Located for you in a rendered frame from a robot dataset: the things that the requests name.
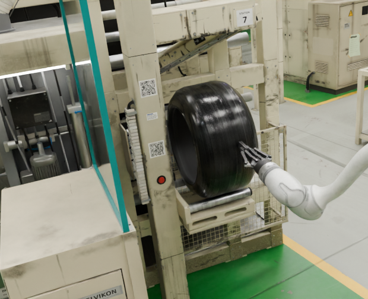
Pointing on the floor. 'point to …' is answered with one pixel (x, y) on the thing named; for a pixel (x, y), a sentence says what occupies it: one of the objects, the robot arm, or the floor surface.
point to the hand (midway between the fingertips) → (243, 147)
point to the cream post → (123, 22)
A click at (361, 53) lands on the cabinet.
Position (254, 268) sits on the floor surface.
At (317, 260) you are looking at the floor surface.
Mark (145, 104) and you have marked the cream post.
